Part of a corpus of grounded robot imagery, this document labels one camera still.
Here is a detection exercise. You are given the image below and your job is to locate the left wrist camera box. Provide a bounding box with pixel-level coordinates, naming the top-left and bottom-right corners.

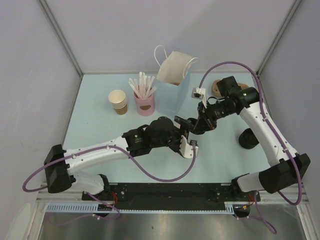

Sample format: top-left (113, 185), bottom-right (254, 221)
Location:
top-left (179, 135), bottom-right (199, 159)

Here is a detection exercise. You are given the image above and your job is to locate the bundle of wrapped white straws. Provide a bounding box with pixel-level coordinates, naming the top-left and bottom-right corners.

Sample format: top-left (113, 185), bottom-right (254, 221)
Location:
top-left (128, 72), bottom-right (157, 100)

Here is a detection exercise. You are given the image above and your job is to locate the white and blue paper bag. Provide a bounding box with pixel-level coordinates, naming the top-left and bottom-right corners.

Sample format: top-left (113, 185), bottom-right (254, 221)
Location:
top-left (153, 45), bottom-right (198, 116)

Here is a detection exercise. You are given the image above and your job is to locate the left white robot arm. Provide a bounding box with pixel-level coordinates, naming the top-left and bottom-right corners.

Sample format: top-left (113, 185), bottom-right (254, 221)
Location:
top-left (44, 116), bottom-right (195, 200)

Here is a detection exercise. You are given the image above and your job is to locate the pink straw holder cup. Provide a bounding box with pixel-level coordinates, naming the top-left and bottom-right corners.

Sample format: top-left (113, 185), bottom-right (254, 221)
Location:
top-left (133, 93), bottom-right (156, 117)

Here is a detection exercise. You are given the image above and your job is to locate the stack of brown paper cups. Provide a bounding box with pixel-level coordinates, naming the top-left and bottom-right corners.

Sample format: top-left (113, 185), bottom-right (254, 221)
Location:
top-left (108, 89), bottom-right (128, 115)

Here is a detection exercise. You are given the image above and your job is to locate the aluminium frame rail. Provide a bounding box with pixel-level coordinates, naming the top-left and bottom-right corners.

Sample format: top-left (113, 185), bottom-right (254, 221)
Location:
top-left (36, 182), bottom-right (308, 215)

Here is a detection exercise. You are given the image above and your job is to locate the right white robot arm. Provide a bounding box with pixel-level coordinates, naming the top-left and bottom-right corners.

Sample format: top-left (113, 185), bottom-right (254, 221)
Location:
top-left (192, 76), bottom-right (311, 201)

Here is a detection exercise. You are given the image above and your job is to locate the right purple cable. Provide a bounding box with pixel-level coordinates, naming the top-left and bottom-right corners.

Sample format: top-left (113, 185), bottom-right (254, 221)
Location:
top-left (199, 61), bottom-right (303, 235)

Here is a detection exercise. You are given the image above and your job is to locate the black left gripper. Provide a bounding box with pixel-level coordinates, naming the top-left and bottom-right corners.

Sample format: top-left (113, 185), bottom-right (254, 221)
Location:
top-left (151, 117), bottom-right (192, 153)

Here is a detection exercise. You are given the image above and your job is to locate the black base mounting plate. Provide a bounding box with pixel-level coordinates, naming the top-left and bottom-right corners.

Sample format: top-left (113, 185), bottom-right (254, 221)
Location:
top-left (95, 183), bottom-right (255, 211)

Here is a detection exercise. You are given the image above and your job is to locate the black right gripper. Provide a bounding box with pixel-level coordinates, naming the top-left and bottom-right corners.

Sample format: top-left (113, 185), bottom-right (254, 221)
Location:
top-left (193, 99), bottom-right (236, 134)

